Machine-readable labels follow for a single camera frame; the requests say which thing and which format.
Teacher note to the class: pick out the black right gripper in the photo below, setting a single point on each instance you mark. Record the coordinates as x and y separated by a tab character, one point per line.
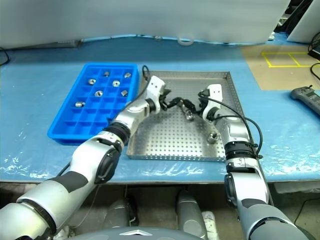
201	100

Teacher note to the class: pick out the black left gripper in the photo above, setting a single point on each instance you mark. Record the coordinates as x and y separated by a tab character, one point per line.
164	102

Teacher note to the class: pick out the small metal roller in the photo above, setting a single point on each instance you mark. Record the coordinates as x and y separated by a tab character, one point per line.
213	137
115	83
106	73
79	104
189	115
124	93
127	74
98	93
91	81

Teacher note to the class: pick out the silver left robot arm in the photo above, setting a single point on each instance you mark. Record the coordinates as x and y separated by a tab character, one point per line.
87	155

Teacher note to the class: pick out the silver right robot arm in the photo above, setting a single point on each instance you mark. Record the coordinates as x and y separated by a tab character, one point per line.
250	175

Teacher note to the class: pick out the perforated steel tray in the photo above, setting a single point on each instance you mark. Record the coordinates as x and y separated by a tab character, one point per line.
170	140

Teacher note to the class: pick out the blue plastic compartment tray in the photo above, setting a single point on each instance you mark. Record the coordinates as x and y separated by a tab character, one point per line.
67	130

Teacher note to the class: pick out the small metal nut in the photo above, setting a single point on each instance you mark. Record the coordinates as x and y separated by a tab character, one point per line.
157	38

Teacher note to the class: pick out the brown cardboard sheet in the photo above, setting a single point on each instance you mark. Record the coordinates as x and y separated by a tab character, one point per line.
275	77

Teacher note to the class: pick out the large white backdrop board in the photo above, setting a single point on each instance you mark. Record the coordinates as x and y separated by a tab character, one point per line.
125	17

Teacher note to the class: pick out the dark grey rounded shape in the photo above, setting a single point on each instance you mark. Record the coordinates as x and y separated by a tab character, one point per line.
120	212
190	212

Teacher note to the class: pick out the white shoe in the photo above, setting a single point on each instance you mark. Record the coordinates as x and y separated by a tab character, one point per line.
209	221

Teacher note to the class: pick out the grey handheld remote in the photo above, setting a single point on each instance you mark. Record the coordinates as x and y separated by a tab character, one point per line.
306	96

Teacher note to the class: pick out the blue plastic table cover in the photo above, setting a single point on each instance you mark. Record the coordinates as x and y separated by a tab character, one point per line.
37	100

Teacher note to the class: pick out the grey robot torso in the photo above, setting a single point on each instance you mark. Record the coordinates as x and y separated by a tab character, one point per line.
137	233

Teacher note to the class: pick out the white leaning board panel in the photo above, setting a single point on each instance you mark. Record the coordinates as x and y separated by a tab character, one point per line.
303	22

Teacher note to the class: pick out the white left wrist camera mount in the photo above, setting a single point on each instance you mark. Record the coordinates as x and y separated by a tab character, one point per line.
155	86

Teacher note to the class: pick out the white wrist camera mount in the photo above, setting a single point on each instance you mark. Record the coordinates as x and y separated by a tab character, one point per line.
215	93
155	86

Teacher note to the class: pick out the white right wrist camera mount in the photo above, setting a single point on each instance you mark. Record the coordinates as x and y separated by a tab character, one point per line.
215	93

